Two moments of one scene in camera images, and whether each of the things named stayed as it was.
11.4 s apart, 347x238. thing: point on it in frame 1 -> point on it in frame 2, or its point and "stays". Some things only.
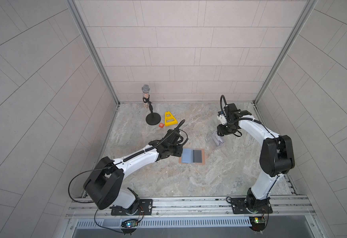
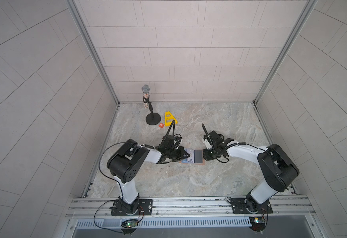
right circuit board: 258,223 stays
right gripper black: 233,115 -> 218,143
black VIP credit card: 197,156 stays
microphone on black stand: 153,119 stays
